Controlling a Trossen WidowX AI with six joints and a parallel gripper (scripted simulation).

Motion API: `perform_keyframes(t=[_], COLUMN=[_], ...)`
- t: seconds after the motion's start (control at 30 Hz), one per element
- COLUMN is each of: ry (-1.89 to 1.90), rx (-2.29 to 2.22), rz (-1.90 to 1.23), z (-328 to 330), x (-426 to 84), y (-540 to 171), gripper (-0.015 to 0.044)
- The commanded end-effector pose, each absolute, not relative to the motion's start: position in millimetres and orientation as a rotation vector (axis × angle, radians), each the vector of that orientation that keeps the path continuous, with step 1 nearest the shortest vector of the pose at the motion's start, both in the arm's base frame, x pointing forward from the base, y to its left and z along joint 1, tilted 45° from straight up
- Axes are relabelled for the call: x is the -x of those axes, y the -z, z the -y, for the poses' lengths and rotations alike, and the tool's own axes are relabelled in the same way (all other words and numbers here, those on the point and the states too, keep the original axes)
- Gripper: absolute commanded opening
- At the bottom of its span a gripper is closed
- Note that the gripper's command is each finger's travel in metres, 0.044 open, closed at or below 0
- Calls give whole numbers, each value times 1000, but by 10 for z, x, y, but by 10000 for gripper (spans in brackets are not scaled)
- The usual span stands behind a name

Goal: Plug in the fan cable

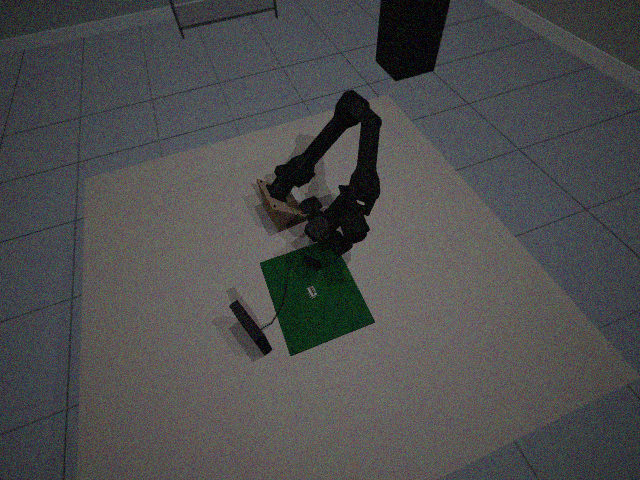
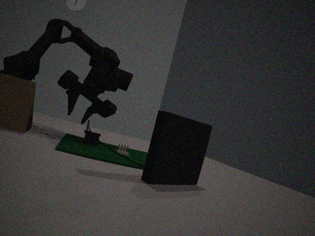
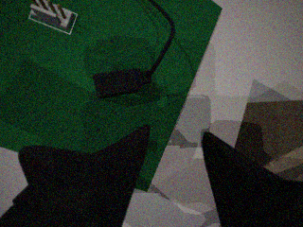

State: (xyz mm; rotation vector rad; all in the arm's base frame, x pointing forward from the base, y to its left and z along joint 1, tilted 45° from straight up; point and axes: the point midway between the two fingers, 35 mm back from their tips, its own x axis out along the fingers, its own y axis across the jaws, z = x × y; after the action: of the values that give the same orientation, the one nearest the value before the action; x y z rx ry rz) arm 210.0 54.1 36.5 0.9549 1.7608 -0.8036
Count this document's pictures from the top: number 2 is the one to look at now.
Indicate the green circuit board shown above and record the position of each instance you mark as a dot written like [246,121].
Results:
[75,145]

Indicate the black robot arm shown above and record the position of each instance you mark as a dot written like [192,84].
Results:
[104,61]

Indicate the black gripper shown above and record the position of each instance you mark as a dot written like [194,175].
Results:
[90,91]

